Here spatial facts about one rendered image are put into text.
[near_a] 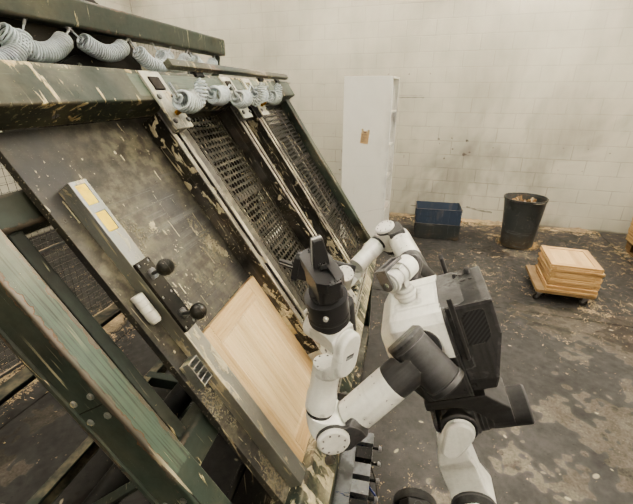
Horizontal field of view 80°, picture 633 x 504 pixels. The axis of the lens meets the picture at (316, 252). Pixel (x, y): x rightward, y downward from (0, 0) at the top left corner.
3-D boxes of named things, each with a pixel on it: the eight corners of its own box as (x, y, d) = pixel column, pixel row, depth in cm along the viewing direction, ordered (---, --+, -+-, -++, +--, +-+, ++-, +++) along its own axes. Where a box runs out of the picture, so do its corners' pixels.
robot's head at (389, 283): (416, 278, 105) (404, 254, 104) (400, 295, 100) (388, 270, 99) (398, 281, 110) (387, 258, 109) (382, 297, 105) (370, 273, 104)
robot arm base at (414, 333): (430, 390, 96) (465, 363, 93) (427, 413, 84) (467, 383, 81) (388, 345, 99) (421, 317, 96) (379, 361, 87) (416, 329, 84)
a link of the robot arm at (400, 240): (399, 212, 151) (416, 241, 132) (410, 237, 157) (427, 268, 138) (372, 225, 153) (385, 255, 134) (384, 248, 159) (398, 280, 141)
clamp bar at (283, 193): (342, 311, 188) (386, 292, 179) (201, 91, 162) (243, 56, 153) (345, 301, 197) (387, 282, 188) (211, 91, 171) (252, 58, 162)
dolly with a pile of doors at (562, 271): (594, 310, 355) (607, 271, 339) (532, 301, 370) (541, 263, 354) (575, 281, 409) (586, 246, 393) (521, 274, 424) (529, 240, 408)
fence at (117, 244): (290, 488, 104) (301, 485, 103) (57, 191, 84) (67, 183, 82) (295, 471, 109) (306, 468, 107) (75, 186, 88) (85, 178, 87)
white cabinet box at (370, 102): (381, 242, 513) (393, 75, 433) (339, 238, 530) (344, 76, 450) (387, 228, 567) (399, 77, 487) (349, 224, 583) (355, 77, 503)
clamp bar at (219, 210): (320, 385, 141) (377, 364, 131) (115, 91, 115) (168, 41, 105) (325, 367, 150) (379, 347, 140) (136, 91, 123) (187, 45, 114)
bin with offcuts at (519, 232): (541, 253, 478) (553, 203, 453) (496, 249, 493) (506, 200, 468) (533, 239, 523) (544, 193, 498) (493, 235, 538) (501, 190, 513)
